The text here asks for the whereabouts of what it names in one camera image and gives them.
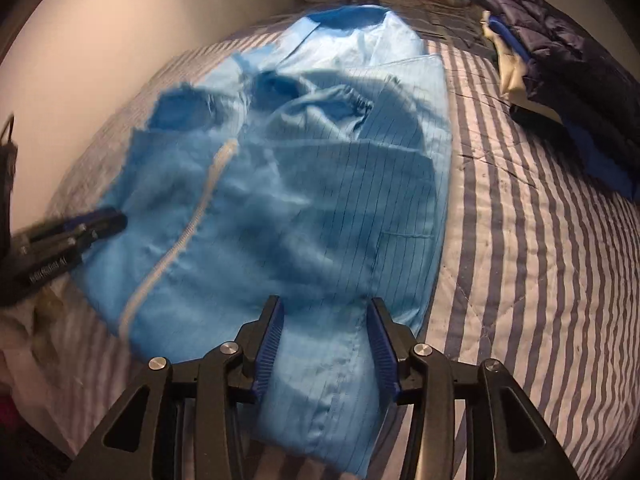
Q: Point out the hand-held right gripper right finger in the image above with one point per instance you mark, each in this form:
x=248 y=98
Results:
x=382 y=350

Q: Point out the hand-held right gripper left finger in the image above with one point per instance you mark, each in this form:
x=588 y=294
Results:
x=270 y=340

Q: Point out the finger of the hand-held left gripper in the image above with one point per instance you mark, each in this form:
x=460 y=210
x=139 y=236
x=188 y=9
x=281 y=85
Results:
x=107 y=225
x=95 y=216

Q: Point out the light blue coat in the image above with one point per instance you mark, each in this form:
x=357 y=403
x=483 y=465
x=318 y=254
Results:
x=310 y=185

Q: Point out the pink cloth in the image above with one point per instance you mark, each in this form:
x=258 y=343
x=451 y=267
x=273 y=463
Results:
x=7 y=415

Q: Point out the blue white striped quilt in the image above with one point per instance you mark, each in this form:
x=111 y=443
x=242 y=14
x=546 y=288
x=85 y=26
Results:
x=525 y=260

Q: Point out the royal blue garment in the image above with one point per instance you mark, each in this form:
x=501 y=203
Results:
x=600 y=165

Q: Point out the cream garment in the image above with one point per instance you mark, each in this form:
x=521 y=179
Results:
x=510 y=75

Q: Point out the navy puffer jacket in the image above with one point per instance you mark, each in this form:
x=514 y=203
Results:
x=575 y=60

